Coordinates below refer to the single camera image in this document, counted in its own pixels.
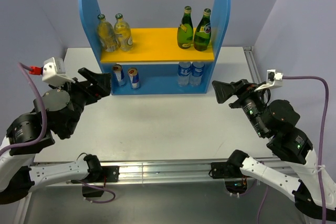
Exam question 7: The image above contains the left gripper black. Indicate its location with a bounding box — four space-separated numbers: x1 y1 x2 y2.
51 67 113 135

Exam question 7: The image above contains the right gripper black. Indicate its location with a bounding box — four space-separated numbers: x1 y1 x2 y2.
210 77 267 136

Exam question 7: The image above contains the Red Bull can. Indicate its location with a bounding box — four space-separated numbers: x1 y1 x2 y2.
128 68 140 89
112 64 126 87

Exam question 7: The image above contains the clear Chang bottle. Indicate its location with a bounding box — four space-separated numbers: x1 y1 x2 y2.
97 14 119 52
114 13 133 51

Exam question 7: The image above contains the green Perrier bottle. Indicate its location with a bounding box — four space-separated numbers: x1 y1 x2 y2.
177 6 194 49
193 8 211 51

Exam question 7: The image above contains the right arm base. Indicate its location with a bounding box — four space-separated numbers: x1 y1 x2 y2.
208 162 257 197

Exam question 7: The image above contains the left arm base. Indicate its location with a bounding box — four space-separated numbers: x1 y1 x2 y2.
82 166 120 199

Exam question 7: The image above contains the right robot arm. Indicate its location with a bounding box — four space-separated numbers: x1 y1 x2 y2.
209 79 335 221

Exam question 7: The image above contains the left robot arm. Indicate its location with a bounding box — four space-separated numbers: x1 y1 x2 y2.
1 63 112 205

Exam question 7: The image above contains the blue and yellow shelf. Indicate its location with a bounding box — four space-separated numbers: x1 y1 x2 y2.
78 0 231 95

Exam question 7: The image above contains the right Pocari Sweat bottle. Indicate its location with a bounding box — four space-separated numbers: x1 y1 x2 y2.
189 61 205 87

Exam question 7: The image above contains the pocari sweat bottle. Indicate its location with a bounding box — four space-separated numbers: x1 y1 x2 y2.
177 62 191 87
189 61 205 87

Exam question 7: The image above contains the left Pocari Sweat bottle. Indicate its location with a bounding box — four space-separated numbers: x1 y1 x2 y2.
177 62 191 87

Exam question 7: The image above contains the right aluminium rail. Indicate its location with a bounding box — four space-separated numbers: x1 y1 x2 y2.
242 46 308 224

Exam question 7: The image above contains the aluminium rail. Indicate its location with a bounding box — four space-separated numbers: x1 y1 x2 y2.
23 158 300 188
242 46 308 224

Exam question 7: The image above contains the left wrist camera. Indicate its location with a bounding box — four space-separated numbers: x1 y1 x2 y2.
29 57 75 87

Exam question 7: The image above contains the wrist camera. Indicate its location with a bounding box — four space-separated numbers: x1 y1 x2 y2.
255 69 284 92
29 57 75 87

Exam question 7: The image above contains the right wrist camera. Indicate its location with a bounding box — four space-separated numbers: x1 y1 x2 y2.
255 69 284 92

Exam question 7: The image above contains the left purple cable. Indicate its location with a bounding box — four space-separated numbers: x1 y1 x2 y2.
0 62 116 204

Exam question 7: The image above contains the purple cable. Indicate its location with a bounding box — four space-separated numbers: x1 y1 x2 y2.
0 62 116 204
257 75 330 224

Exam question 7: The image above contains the front aluminium rail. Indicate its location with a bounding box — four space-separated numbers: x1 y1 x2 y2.
23 158 300 188

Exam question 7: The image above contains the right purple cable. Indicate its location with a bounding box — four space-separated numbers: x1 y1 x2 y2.
257 75 330 224

